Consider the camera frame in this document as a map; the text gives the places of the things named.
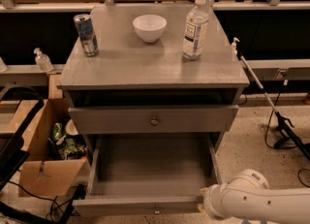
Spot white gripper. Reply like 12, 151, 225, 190
198, 184, 231, 220

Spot grey drawer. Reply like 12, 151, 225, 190
74, 133, 218, 217
69, 105, 238, 134

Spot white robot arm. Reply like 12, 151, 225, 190
198, 169, 310, 224

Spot grey wooden drawer cabinet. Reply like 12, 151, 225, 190
60, 4, 249, 144

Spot grey top drawer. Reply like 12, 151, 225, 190
69, 105, 238, 134

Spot white grabber stick tool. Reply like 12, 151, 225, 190
234, 49, 310, 160

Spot green snack bags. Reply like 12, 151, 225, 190
47, 119, 87, 160

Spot brown cardboard box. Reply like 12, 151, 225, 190
18, 99, 89, 196

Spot white pump dispenser bottle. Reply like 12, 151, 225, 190
232, 37, 239, 59

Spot clear plastic water bottle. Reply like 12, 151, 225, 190
183, 0, 209, 60

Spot white ceramic bowl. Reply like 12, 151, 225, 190
133, 15, 167, 43

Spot clear hand sanitizer bottle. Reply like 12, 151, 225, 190
34, 48, 53, 72

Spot blue silver drink can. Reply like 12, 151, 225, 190
74, 14, 98, 56

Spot black floor cable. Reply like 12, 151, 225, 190
264, 79, 310, 189

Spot black chair frame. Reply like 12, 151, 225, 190
0, 83, 85, 224

